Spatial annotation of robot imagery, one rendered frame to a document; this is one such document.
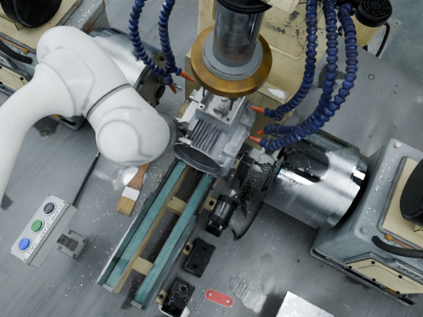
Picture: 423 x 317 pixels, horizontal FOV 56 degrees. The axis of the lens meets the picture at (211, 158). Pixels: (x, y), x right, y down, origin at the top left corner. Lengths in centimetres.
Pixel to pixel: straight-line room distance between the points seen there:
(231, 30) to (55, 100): 33
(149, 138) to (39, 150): 82
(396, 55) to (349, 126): 140
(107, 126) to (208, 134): 45
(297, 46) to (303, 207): 41
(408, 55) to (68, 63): 244
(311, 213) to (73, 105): 64
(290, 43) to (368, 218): 48
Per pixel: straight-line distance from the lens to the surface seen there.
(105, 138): 66
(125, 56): 110
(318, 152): 102
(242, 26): 75
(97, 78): 72
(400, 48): 290
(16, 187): 142
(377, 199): 105
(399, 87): 168
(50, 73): 72
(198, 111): 104
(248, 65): 86
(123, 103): 70
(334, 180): 102
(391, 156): 110
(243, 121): 111
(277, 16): 104
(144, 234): 117
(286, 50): 112
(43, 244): 107
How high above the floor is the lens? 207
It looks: 70 degrees down
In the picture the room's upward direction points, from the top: 11 degrees clockwise
